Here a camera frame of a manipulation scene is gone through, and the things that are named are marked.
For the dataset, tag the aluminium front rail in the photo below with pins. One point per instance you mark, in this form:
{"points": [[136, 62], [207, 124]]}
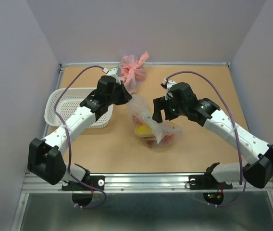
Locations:
{"points": [[120, 183]]}

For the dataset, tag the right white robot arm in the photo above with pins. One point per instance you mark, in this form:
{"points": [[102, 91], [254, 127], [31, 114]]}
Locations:
{"points": [[256, 161]]}

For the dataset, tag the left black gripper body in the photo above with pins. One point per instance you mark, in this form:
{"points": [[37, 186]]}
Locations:
{"points": [[110, 99]]}

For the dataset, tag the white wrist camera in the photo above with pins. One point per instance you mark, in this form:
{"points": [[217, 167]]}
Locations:
{"points": [[167, 84], [115, 71]]}

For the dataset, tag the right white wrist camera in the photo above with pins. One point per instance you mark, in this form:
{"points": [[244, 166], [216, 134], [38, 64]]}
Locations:
{"points": [[167, 84]]}

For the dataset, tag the yellow fruit in bag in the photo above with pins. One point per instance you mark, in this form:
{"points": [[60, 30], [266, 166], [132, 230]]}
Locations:
{"points": [[143, 130]]}

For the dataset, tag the white perforated plastic basket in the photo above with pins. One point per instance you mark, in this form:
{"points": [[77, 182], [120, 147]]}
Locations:
{"points": [[68, 104]]}

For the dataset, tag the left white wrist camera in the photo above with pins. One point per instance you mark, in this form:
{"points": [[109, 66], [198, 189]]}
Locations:
{"points": [[115, 71]]}

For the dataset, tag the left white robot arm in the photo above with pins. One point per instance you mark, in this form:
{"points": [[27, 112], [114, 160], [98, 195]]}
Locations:
{"points": [[45, 158]]}

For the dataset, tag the clear plastic fruit bag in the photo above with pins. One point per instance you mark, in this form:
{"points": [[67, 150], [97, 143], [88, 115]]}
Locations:
{"points": [[139, 106]]}

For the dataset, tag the pink knotted plastic bag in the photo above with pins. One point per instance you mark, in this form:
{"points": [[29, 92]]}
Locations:
{"points": [[133, 73]]}

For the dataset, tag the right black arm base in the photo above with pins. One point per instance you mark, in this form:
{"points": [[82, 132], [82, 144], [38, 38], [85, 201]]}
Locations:
{"points": [[213, 191]]}

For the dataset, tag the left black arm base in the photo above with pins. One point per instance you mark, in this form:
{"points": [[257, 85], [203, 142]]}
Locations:
{"points": [[87, 197]]}

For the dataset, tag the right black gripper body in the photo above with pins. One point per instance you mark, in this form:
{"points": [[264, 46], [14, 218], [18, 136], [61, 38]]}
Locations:
{"points": [[178, 109]]}

